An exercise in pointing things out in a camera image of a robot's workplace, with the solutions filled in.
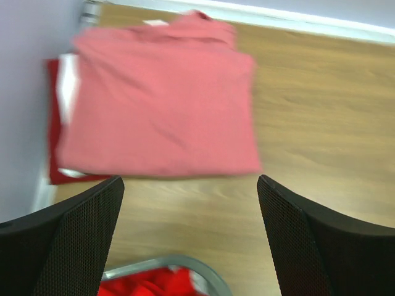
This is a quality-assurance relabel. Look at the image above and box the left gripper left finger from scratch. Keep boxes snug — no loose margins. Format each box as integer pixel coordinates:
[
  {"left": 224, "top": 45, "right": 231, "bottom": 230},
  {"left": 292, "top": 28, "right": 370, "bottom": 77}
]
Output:
[{"left": 1, "top": 176, "right": 125, "bottom": 296}]

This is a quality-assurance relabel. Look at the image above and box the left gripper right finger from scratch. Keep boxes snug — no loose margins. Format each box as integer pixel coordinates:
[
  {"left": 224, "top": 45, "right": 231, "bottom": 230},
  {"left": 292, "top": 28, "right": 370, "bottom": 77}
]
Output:
[{"left": 257, "top": 175, "right": 394, "bottom": 295}]

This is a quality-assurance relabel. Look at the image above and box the pink polo shirt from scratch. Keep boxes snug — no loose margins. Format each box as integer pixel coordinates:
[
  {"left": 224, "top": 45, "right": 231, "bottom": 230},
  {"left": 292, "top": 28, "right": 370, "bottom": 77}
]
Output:
[{"left": 55, "top": 11, "right": 261, "bottom": 177}]

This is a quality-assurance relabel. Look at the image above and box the folded dark red t-shirt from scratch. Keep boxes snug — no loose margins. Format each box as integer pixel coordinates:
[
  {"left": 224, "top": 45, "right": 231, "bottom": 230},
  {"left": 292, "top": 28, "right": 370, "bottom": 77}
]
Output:
[{"left": 46, "top": 59, "right": 109, "bottom": 185}]

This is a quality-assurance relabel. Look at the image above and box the red and white t-shirt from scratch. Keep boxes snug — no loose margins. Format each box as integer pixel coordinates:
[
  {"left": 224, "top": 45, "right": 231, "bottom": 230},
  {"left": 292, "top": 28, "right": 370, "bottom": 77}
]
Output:
[{"left": 98, "top": 267, "right": 208, "bottom": 296}]

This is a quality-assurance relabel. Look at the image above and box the clear plastic basket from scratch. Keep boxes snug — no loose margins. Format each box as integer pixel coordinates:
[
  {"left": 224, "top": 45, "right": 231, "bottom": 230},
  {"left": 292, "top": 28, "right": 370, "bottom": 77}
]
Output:
[{"left": 101, "top": 255, "right": 233, "bottom": 296}]

